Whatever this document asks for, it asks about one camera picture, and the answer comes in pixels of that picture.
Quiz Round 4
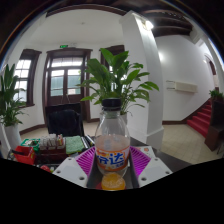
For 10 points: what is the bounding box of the dark wooden double door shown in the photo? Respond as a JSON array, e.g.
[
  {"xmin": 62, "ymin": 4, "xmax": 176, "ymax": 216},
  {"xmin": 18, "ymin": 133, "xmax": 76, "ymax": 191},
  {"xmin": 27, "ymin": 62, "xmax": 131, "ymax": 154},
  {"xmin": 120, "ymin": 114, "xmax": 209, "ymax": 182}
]
[{"xmin": 42, "ymin": 47, "xmax": 94, "ymax": 118}]

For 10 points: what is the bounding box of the red box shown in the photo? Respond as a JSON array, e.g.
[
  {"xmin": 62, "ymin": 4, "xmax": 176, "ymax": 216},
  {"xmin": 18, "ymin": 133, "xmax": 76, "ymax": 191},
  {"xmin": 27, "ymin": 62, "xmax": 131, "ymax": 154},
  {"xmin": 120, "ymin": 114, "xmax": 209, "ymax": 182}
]
[{"xmin": 12, "ymin": 145, "xmax": 37, "ymax": 166}]

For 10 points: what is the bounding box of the potted plant in white pot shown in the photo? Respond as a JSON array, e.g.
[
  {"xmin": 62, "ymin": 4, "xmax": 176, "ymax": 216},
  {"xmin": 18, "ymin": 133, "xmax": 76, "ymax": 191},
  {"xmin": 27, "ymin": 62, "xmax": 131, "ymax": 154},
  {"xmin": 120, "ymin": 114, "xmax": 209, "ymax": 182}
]
[
  {"xmin": 0, "ymin": 63, "xmax": 28, "ymax": 152},
  {"xmin": 79, "ymin": 47, "xmax": 161, "ymax": 125}
]

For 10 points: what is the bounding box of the white printed booklet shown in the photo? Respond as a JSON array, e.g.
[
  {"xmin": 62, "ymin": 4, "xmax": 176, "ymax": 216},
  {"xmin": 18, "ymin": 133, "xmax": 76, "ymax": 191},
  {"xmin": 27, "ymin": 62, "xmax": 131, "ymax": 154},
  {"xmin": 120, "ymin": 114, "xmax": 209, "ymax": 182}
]
[{"xmin": 142, "ymin": 145, "xmax": 157, "ymax": 160}]

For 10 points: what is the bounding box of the black chair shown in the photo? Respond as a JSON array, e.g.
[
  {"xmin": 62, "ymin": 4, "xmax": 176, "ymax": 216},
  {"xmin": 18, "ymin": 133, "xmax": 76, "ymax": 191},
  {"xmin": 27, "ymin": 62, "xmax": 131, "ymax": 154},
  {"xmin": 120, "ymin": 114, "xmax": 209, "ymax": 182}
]
[{"xmin": 44, "ymin": 102, "xmax": 85, "ymax": 138}]

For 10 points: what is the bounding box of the small potted plant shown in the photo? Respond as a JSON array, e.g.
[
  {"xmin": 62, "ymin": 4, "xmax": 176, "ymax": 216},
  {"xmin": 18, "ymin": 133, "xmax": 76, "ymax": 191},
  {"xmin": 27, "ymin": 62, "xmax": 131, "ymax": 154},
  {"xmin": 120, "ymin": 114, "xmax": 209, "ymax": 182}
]
[{"xmin": 208, "ymin": 88, "xmax": 224, "ymax": 102}]

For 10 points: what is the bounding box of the dark wood framed window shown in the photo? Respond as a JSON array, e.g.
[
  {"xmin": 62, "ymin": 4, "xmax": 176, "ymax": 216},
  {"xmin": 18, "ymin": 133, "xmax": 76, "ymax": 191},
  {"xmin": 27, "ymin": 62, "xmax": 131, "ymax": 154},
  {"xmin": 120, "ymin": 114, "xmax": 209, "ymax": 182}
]
[
  {"xmin": 99, "ymin": 44, "xmax": 126, "ymax": 68},
  {"xmin": 13, "ymin": 48, "xmax": 43, "ymax": 108}
]

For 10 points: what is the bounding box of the red carpeted staircase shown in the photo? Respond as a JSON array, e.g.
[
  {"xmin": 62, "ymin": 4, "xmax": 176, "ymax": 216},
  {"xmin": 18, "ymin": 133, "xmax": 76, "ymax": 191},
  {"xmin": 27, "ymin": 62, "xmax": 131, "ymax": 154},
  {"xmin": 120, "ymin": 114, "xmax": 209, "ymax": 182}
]
[{"xmin": 186, "ymin": 102, "xmax": 213, "ymax": 139}]

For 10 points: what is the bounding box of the green box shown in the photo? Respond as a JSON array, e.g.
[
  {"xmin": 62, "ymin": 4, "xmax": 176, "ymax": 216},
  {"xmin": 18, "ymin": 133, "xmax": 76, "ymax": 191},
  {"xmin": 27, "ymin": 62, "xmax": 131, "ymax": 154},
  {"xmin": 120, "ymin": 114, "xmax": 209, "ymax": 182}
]
[{"xmin": 20, "ymin": 137, "xmax": 42, "ymax": 149}]

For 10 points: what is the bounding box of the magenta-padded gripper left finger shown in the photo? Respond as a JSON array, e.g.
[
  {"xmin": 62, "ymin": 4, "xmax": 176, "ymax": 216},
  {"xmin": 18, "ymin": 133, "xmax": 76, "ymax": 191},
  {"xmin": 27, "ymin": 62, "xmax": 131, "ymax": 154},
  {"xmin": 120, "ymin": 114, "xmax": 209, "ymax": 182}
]
[{"xmin": 52, "ymin": 145, "xmax": 102, "ymax": 190}]

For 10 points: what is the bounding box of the small red round object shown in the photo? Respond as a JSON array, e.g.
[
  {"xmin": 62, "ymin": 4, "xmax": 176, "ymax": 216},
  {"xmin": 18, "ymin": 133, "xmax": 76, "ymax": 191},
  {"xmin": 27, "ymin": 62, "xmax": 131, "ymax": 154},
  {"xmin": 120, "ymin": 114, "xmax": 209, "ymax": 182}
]
[{"xmin": 40, "ymin": 164, "xmax": 53, "ymax": 173}]

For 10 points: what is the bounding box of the wall lamp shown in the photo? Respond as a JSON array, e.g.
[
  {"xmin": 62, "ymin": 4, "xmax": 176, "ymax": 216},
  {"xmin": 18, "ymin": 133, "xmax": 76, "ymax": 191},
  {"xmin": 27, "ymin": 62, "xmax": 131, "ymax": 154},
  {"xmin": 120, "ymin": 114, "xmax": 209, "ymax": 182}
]
[{"xmin": 144, "ymin": 20, "xmax": 155, "ymax": 31}]

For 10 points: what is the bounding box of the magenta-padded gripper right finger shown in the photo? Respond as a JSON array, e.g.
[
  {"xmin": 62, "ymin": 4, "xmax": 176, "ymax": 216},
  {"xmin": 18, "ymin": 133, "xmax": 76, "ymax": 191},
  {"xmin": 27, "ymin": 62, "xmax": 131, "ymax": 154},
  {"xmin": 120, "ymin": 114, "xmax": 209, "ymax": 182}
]
[{"xmin": 127, "ymin": 145, "xmax": 174, "ymax": 190}]

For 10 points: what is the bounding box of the clear orange drink bottle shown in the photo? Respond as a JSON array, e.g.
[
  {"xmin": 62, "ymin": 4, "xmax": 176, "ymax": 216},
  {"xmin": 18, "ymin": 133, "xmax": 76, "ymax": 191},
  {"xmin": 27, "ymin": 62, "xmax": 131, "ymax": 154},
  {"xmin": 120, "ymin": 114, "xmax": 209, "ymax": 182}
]
[{"xmin": 94, "ymin": 98, "xmax": 131, "ymax": 192}]

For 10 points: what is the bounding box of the green cloth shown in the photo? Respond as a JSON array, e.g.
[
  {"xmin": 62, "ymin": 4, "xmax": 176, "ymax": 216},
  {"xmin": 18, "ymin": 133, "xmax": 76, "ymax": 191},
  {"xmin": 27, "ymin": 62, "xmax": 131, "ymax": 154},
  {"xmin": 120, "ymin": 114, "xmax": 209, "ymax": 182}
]
[{"xmin": 64, "ymin": 135, "xmax": 86, "ymax": 156}]

